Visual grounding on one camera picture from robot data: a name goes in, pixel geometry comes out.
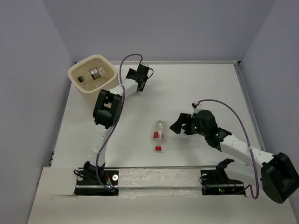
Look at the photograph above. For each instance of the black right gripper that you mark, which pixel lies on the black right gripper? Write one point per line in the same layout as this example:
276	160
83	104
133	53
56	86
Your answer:
176	127

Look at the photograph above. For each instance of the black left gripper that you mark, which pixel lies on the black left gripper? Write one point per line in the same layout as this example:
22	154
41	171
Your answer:
131	73

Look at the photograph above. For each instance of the clear bottle black label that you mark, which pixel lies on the clear bottle black label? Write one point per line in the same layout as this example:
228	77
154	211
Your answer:
92	75

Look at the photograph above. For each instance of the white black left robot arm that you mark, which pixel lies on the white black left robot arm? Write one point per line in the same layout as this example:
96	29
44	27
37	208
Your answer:
107	112

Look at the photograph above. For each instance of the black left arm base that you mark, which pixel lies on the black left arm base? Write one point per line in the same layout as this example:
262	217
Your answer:
92	181

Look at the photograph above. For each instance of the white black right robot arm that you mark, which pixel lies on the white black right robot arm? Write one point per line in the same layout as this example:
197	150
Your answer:
276	172

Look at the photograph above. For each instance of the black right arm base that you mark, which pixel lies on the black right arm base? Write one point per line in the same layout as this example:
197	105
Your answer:
215	182

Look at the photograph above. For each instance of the beige plastic bin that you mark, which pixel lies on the beige plastic bin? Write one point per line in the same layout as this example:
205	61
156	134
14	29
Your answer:
89	91

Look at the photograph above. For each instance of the clear bottle red label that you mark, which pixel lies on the clear bottle red label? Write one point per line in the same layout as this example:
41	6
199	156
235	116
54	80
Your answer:
159	134

